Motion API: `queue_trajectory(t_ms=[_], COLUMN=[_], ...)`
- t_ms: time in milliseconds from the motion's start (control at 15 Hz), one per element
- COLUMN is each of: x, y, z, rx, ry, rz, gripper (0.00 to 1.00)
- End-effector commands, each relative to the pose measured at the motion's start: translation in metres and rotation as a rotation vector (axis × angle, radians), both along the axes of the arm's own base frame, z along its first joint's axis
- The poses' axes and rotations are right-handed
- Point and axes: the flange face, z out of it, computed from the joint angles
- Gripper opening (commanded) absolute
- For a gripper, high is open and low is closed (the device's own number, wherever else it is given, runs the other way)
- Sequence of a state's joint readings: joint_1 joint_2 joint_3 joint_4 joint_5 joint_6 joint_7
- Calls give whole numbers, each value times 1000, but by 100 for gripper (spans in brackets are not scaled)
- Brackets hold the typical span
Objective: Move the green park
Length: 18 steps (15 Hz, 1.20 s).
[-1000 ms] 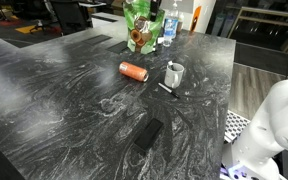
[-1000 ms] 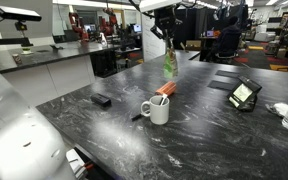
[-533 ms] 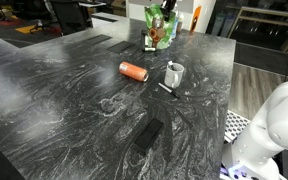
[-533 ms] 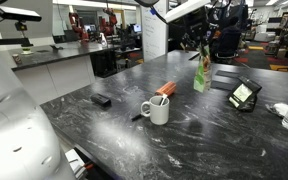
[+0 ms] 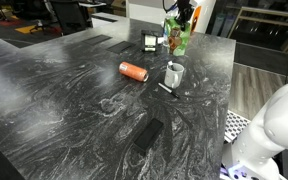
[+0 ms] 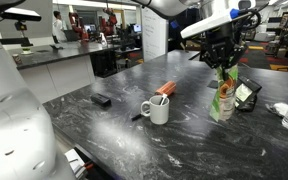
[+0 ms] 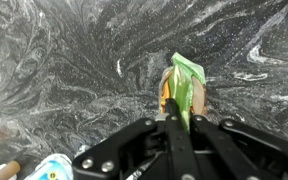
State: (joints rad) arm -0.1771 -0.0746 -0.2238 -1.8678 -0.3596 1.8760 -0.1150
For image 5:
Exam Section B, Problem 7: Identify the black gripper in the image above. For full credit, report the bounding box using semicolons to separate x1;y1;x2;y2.
175;0;196;32

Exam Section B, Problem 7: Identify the green snack pack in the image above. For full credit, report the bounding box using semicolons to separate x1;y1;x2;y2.
163;16;192;57

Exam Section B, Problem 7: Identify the white panel with orange stripe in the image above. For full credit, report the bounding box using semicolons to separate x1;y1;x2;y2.
189;0;217;35

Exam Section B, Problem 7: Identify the clear plastic water bottle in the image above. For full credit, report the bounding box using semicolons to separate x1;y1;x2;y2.
161;19;170;48

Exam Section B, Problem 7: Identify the black timer with display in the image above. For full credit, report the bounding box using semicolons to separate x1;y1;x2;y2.
140;29;164;53

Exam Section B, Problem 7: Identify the white ceramic mug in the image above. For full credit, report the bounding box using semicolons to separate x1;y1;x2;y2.
163;62;186;90

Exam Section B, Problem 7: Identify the black flat mat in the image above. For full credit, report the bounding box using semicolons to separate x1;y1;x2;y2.
106;40;137;55
82;33;113;46

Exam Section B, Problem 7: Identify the black pen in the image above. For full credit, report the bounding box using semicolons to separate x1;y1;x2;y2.
157;82;181;100

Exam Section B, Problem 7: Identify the orange cylindrical roll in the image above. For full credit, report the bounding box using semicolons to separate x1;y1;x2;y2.
118;61;150;83

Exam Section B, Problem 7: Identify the black office chair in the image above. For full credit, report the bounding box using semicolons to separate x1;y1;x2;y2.
28;0;92;36

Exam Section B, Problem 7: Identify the perforated metal plate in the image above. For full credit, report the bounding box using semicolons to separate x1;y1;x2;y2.
223;109;252;145

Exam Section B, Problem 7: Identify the black rectangular box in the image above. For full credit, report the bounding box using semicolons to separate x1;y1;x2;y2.
132;117;165;156

